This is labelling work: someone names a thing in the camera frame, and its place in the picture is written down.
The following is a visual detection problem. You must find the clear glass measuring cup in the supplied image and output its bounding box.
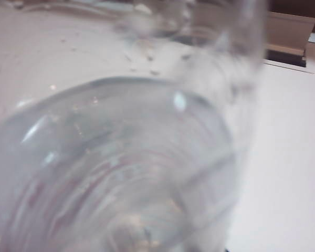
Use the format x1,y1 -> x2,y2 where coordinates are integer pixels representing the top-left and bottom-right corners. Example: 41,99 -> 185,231
0,0 -> 268,252

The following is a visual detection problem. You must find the beige cardboard box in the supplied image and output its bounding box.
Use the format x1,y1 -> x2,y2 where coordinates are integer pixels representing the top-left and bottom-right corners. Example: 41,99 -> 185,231
264,10 -> 315,68

